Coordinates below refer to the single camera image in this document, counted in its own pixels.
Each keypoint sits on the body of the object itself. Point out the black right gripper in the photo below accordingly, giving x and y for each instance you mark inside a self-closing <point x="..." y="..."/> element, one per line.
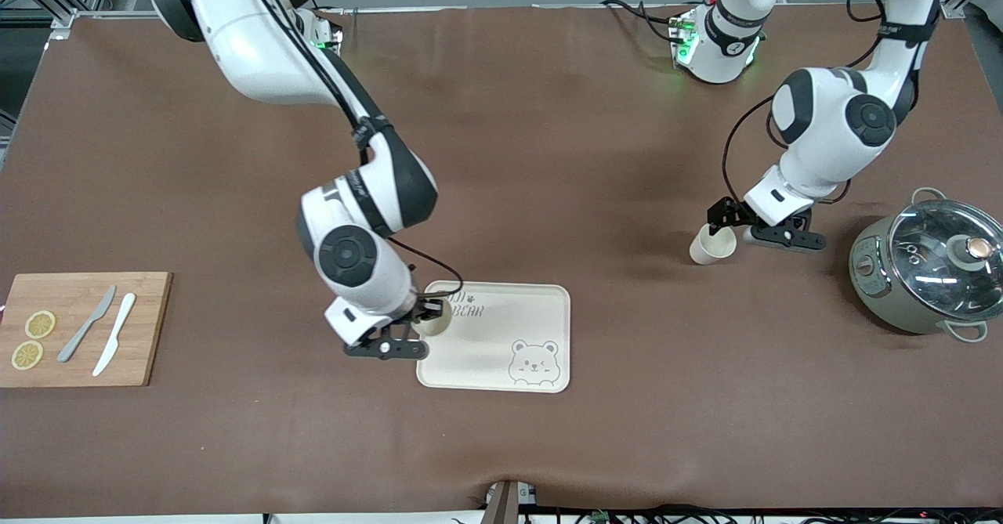
<point x="421" y="307"/>

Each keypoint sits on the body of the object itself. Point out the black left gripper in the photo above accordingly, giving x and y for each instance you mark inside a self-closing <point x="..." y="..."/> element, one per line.
<point x="726" y="213"/>

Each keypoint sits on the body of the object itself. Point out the white paper cup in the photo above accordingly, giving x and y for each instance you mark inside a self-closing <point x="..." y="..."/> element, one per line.
<point x="709" y="250"/>
<point x="439" y="322"/>

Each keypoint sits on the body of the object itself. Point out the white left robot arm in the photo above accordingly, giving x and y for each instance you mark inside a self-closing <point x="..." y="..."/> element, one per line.
<point x="823" y="140"/>

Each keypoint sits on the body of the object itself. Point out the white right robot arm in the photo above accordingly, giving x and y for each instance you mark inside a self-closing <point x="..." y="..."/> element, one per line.
<point x="258" y="46"/>

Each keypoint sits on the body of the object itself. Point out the cream tray with bear print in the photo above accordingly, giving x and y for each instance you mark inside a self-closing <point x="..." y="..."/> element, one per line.
<point x="494" y="367"/>

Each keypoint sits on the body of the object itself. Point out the grey-green electric cooking pot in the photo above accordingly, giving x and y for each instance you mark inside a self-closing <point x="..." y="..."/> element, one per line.
<point x="878" y="297"/>

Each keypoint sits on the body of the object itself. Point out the glass pot lid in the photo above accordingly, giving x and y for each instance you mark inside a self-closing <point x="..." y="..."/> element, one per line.
<point x="925" y="265"/>

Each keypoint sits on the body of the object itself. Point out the bamboo cutting board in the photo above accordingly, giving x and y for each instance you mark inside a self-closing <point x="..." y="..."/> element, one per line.
<point x="149" y="328"/>

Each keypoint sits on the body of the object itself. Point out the white plastic knife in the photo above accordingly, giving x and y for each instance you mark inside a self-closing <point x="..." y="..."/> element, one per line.
<point x="117" y="328"/>

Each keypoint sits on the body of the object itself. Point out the grey plastic knife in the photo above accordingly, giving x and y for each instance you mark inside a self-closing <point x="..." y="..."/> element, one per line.
<point x="86" y="328"/>

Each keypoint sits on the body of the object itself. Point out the lemon slice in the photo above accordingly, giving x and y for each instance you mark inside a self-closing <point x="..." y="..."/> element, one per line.
<point x="40" y="324"/>
<point x="27" y="355"/>

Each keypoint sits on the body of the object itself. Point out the aluminium camera post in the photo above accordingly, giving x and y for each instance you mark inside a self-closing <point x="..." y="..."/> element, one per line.
<point x="505" y="504"/>

